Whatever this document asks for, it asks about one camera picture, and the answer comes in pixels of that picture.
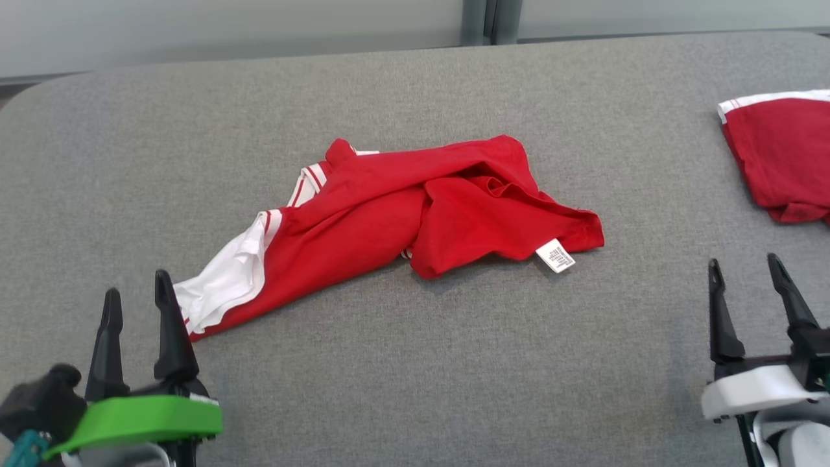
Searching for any grey window frame post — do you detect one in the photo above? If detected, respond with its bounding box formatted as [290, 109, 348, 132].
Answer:
[460, 0, 523, 46]

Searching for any teal cable connector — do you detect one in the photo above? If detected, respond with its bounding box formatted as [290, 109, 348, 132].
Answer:
[3, 429, 50, 467]

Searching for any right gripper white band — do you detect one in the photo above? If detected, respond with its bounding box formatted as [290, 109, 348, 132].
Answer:
[700, 252, 830, 424]

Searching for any red and white shirt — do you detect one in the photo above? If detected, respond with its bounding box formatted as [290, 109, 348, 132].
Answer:
[717, 90, 830, 226]
[174, 134, 606, 342]

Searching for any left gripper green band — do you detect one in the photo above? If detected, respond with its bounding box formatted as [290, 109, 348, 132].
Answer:
[42, 269, 224, 467]

